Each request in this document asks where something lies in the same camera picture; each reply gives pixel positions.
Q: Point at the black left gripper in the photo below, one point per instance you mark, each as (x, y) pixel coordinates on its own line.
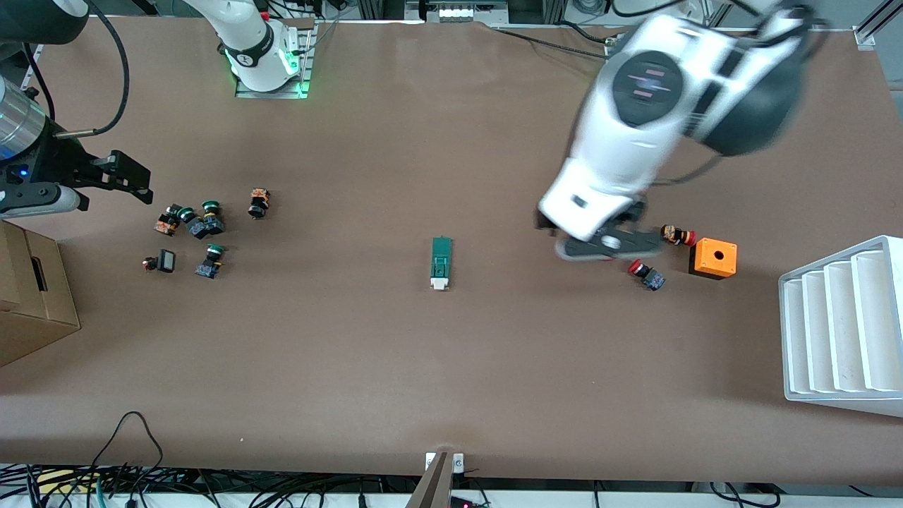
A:
(633, 213)

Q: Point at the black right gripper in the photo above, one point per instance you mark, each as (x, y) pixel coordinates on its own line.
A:
(51, 163)

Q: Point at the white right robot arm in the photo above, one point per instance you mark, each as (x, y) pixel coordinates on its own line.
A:
(247, 35)

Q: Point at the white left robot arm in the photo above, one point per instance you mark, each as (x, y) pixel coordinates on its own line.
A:
(635, 141)

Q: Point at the red button orange black base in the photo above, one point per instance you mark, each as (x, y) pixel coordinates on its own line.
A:
(679, 235)

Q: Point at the red button blue base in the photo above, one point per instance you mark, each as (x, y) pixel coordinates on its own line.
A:
(649, 275)

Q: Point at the orange box with hole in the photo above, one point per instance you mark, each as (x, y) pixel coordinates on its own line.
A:
(714, 259)

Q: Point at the brown cardboard box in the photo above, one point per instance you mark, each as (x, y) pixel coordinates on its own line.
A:
(35, 310)

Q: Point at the white slotted rack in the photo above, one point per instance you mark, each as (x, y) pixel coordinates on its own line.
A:
(846, 331)

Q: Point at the white power strip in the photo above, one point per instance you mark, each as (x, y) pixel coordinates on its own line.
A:
(456, 13)

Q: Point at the yellow flat item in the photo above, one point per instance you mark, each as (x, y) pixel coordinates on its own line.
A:
(63, 482)

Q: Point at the black device red light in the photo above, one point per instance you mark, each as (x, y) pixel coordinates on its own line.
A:
(465, 503)

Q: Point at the black orange button switch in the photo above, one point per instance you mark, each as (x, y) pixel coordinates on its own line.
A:
(167, 222)
(259, 203)

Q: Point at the green push button switch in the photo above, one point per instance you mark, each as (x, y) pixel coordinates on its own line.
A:
(192, 222)
(210, 262)
(213, 219)

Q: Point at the black square switch red tip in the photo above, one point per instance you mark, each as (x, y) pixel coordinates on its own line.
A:
(166, 261)

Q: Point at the aluminium arm base plate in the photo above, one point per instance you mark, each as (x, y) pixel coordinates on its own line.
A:
(271, 94)

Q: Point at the aluminium frame rail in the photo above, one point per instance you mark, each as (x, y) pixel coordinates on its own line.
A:
(875, 25)

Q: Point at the grey camera stand pole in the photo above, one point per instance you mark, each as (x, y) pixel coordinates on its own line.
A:
(432, 487)

